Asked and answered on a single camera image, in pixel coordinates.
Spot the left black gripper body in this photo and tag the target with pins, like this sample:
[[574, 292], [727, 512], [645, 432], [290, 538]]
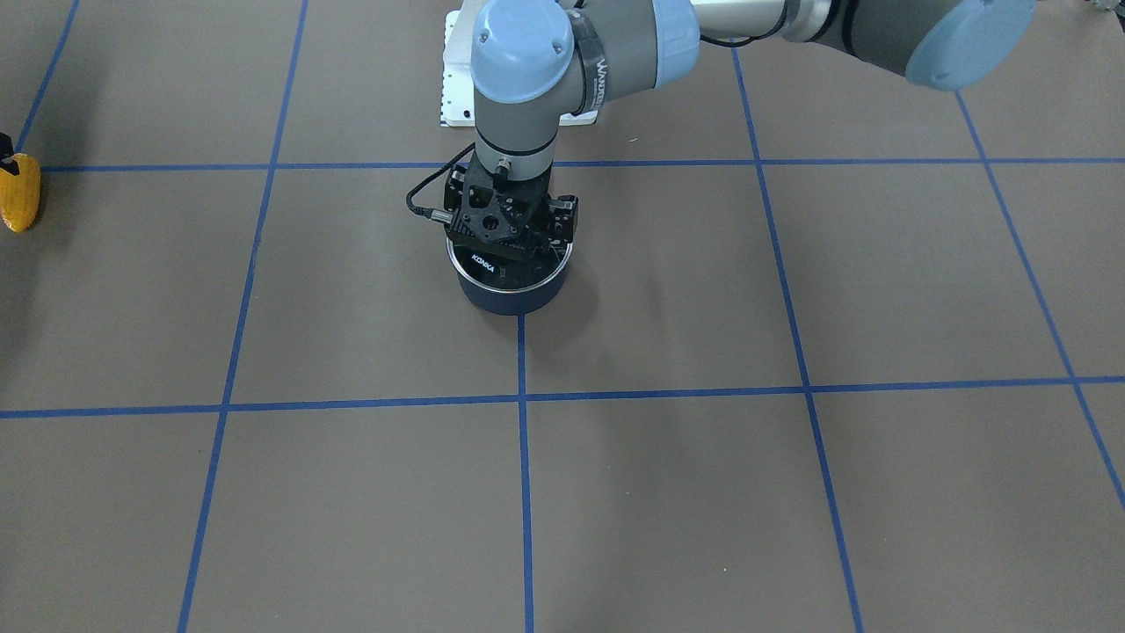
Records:
[[562, 217]]

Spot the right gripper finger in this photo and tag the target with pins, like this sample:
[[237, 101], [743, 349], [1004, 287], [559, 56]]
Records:
[[6, 147]]

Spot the yellow corn cob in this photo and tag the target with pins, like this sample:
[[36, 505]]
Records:
[[21, 189]]

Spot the glass pot lid blue knob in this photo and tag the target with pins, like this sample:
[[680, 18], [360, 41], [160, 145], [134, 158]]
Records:
[[480, 271]]

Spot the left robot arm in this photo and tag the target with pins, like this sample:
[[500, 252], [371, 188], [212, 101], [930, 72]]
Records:
[[943, 45]]

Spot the dark blue saucepan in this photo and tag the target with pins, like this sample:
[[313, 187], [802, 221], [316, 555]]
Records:
[[515, 304]]

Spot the brown paper table mat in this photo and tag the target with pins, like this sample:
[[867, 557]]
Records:
[[836, 353]]

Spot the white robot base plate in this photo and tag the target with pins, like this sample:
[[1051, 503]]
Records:
[[457, 79]]

